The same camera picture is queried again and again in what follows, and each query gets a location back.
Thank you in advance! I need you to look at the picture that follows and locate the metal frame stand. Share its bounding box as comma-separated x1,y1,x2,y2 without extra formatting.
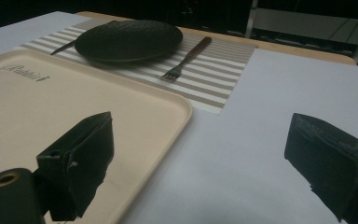
245,0,358,64

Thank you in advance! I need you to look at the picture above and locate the striped beige placemat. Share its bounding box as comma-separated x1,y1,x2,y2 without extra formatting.
13,18,258,116

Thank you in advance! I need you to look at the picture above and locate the beige plastic tray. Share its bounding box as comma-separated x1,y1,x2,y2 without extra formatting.
0,48,194,224

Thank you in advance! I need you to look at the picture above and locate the fork with brown handle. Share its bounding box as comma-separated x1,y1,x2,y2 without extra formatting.
160,35,213,82

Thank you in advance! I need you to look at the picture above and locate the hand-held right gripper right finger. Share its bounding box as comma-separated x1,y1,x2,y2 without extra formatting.
283,112,358,224

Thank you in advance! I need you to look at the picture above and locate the knife with dark handle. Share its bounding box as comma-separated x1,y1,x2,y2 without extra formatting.
49,20,118,56

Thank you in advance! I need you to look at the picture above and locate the black textured plate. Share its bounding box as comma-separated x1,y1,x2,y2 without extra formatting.
74,20,185,65

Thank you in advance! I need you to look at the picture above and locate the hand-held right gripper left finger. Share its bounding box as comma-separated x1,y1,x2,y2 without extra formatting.
35,111,116,222

